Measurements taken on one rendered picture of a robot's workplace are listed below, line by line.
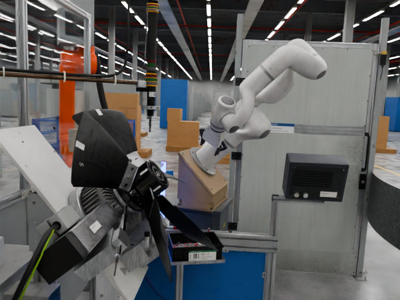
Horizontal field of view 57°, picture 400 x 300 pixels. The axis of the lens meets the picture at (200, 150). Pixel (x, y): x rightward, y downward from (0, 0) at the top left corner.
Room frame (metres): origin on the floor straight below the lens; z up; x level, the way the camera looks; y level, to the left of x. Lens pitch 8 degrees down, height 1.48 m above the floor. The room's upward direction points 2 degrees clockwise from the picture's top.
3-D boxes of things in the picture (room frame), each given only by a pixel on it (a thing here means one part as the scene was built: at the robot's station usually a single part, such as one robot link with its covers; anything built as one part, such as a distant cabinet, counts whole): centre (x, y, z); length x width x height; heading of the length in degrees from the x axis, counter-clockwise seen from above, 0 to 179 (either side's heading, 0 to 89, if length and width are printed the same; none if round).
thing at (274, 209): (1.67, -0.36, 0.96); 0.03 x 0.03 x 0.20; 87
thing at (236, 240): (1.69, 0.07, 0.82); 0.90 x 0.04 x 0.08; 87
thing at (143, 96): (1.33, 0.20, 1.49); 0.09 x 0.07 x 0.10; 122
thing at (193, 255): (1.52, 0.01, 0.85); 0.22 x 0.17 x 0.07; 102
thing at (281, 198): (1.66, -0.47, 1.04); 0.24 x 0.03 x 0.03; 87
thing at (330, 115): (3.08, -0.86, 1.10); 1.21 x 0.06 x 2.20; 87
